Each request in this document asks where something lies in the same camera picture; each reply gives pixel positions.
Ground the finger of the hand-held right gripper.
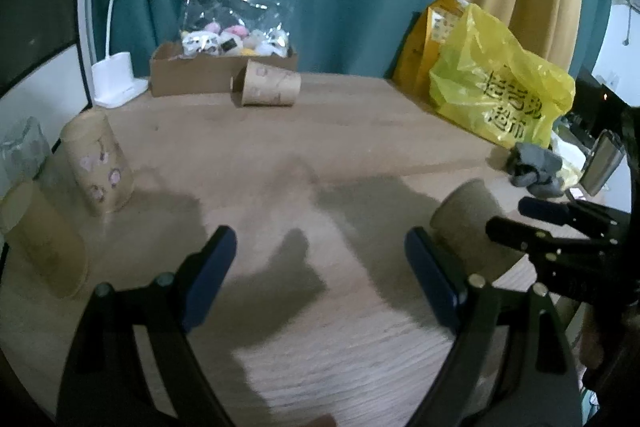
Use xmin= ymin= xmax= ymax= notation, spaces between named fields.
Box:
xmin=486 ymin=215 xmax=563 ymax=260
xmin=518 ymin=196 xmax=623 ymax=233

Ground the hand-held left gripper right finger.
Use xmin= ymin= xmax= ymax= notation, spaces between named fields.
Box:
xmin=404 ymin=227 xmax=586 ymax=427

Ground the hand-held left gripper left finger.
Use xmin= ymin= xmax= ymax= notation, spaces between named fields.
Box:
xmin=55 ymin=225 xmax=237 ymax=427

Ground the plain brown paper cup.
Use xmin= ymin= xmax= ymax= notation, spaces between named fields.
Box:
xmin=429 ymin=179 xmax=529 ymax=284
xmin=0 ymin=181 xmax=91 ymax=300

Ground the floral brown paper cup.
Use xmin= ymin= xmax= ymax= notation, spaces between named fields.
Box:
xmin=59 ymin=109 xmax=136 ymax=218

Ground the printed brown paper cup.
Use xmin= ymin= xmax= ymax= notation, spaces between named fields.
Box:
xmin=230 ymin=59 xmax=302 ymax=108

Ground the clear glass cup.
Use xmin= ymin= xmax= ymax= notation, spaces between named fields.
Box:
xmin=0 ymin=116 xmax=53 ymax=190

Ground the grey cloth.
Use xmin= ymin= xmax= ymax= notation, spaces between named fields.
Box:
xmin=505 ymin=142 xmax=565 ymax=198

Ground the silver metal tumbler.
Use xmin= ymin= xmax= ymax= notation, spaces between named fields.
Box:
xmin=580 ymin=129 xmax=626 ymax=198

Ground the black electronic device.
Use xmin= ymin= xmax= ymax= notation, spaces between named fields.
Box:
xmin=570 ymin=67 xmax=640 ymax=135

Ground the yellow plastic bag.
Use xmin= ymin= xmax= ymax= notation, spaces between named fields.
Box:
xmin=428 ymin=3 xmax=577 ymax=150

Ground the cardboard box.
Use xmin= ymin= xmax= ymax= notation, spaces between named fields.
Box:
xmin=149 ymin=41 xmax=300 ymax=98

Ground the orange paper bag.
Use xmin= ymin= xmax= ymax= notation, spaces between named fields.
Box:
xmin=390 ymin=0 xmax=473 ymax=100

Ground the clear bag of plush toys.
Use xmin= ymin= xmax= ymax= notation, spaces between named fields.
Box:
xmin=179 ymin=0 xmax=293 ymax=58

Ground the white desk lamp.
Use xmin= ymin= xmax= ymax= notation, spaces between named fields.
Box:
xmin=90 ymin=0 xmax=188 ymax=109

